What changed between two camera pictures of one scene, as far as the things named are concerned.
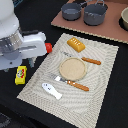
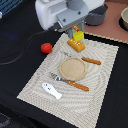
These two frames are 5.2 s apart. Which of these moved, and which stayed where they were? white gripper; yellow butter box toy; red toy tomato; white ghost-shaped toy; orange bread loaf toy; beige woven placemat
Moved: white gripper; yellow butter box toy
Stayed: orange bread loaf toy; red toy tomato; beige woven placemat; white ghost-shaped toy
